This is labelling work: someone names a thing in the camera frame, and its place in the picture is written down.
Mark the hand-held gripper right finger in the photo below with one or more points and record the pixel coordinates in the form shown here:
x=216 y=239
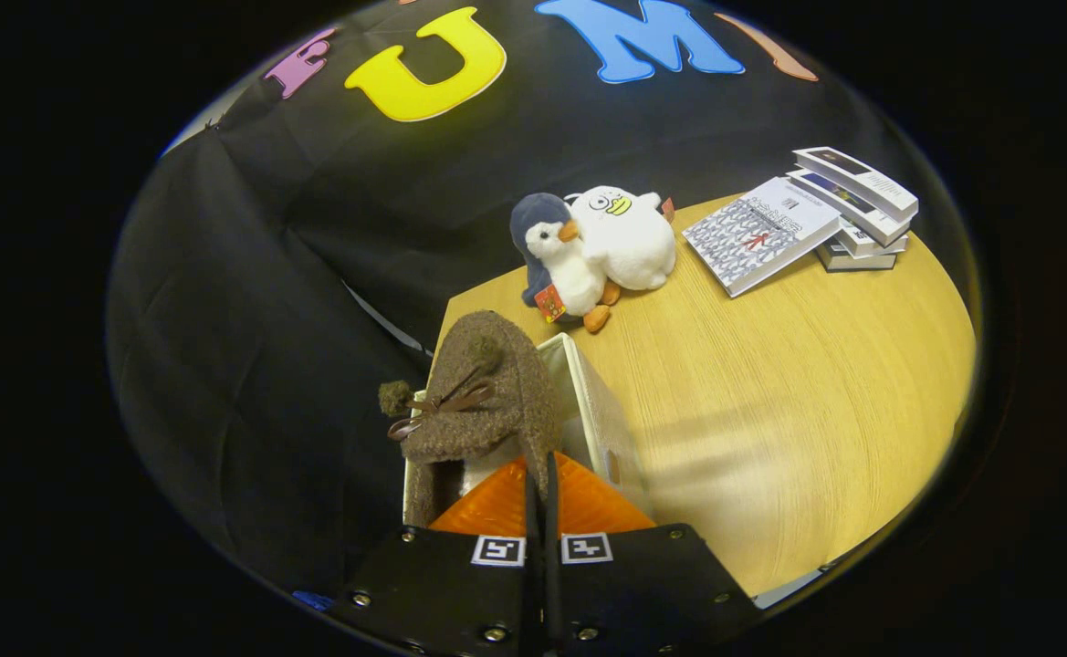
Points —
x=633 y=584

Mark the thin white book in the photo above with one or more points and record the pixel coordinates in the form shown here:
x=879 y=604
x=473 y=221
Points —
x=866 y=242

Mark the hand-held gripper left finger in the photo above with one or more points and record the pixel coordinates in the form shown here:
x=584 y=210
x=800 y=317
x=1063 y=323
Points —
x=460 y=584

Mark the grey white penguin plush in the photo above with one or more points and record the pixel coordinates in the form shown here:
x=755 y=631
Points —
x=570 y=274

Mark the beige fabric storage box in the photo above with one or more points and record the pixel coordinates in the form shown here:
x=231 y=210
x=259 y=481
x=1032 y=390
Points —
x=601 y=429

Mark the brown fuzzy slipper shoe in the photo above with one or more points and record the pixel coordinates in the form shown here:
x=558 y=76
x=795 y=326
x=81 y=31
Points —
x=496 y=401

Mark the white book with blue cover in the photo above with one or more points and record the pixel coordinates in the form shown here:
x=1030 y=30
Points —
x=848 y=205

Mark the white duck plush toy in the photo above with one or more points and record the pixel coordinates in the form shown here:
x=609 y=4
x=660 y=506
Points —
x=633 y=242

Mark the dark grey book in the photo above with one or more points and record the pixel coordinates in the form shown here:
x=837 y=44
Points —
x=852 y=262

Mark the patterned cover book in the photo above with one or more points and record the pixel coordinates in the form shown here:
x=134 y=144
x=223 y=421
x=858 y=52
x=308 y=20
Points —
x=752 y=233

